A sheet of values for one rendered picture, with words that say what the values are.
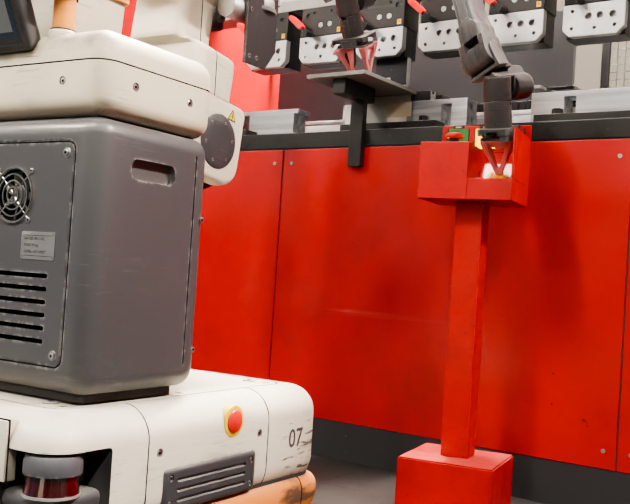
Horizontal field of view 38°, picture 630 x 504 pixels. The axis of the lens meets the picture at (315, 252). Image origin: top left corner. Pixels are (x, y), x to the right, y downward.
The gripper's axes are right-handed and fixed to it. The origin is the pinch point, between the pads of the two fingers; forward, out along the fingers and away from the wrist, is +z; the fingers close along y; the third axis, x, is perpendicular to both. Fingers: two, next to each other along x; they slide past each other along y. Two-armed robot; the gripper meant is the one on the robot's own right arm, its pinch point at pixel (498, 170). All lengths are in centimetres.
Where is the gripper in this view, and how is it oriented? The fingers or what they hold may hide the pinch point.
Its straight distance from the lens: 196.7
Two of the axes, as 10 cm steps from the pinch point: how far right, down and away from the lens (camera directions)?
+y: 4.2, -2.1, 8.8
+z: 0.6, 9.8, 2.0
